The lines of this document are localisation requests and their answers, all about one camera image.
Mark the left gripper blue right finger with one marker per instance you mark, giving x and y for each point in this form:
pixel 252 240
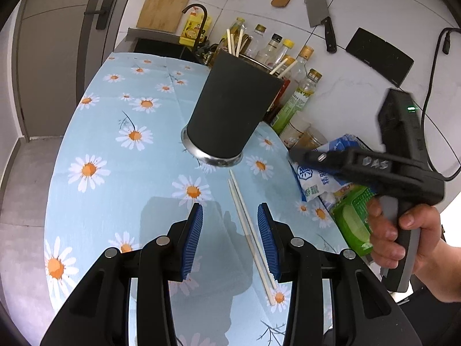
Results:
pixel 268 232

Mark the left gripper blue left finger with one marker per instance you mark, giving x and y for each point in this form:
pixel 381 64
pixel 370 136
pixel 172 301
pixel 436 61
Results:
pixel 189 239

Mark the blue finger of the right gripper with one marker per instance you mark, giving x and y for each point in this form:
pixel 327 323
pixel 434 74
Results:
pixel 328 162

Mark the plain cream spoon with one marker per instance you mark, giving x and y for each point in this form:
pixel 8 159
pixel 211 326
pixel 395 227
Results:
pixel 252 229

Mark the person's right forearm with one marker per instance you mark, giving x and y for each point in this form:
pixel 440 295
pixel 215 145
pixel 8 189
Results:
pixel 437 266

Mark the white blue salt bag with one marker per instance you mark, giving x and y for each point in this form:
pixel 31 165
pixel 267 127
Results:
pixel 314 183

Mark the brown spice jar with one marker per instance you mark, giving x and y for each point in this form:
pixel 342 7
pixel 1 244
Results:
pixel 311 139

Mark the white lidded spice jar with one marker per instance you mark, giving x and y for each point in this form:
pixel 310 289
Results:
pixel 295 128

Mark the green sugar bag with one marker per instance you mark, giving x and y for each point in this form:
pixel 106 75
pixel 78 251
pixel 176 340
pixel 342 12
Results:
pixel 351 217

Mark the green label vinegar bottle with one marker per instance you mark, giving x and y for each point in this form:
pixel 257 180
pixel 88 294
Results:
pixel 297 101

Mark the blue daisy tablecloth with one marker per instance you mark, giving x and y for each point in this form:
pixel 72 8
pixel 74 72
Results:
pixel 122 177

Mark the black cylindrical utensil holder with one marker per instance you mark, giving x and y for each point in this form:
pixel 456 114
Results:
pixel 232 103

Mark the clear bottle black cap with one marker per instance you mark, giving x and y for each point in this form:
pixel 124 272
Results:
pixel 265 53

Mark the clear bottle yellow cap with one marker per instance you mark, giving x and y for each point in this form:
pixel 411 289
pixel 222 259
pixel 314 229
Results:
pixel 286 45

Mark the tall clear bottle gold cap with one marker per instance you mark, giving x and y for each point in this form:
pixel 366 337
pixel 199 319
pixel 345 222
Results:
pixel 256 37

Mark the amber oil bottle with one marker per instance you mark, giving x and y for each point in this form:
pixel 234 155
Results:
pixel 234 29

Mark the black faucet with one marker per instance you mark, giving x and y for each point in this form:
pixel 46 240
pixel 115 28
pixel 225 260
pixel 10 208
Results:
pixel 204 10

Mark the black sink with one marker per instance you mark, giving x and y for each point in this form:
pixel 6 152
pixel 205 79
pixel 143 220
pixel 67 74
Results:
pixel 157 43

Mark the yellow oil bottle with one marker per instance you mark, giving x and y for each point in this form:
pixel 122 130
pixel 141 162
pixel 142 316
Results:
pixel 195 26

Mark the wooden cutting board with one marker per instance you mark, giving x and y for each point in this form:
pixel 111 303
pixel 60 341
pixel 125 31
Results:
pixel 161 15

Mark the grey door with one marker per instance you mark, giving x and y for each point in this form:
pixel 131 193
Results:
pixel 56 51

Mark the black wall panel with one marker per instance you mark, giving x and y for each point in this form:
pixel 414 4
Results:
pixel 380 55

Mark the cleaver with black handle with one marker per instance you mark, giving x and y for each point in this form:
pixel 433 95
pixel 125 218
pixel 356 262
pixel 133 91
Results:
pixel 318 14

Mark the black door handle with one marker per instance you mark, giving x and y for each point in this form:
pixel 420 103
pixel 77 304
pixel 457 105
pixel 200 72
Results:
pixel 102 13

